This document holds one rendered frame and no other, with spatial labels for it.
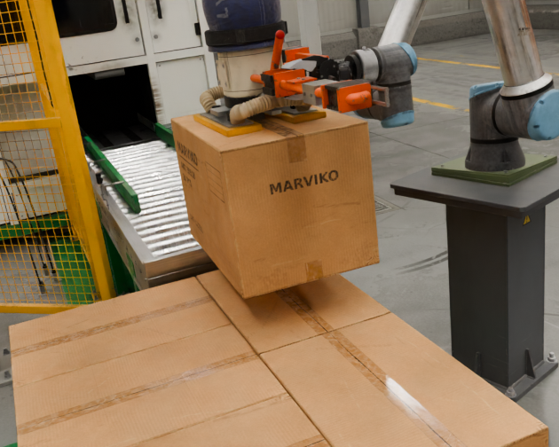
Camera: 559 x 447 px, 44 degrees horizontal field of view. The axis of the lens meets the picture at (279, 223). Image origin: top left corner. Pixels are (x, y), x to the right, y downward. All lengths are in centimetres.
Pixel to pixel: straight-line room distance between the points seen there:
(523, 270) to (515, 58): 73
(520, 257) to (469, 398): 90
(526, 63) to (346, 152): 61
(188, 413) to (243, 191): 55
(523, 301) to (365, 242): 78
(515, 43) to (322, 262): 82
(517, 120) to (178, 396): 124
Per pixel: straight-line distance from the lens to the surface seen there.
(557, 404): 255
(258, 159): 171
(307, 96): 157
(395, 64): 186
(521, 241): 238
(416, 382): 164
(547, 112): 213
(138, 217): 301
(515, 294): 242
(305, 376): 169
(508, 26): 208
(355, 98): 140
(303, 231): 180
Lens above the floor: 145
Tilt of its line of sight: 20 degrees down
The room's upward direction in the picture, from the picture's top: 7 degrees counter-clockwise
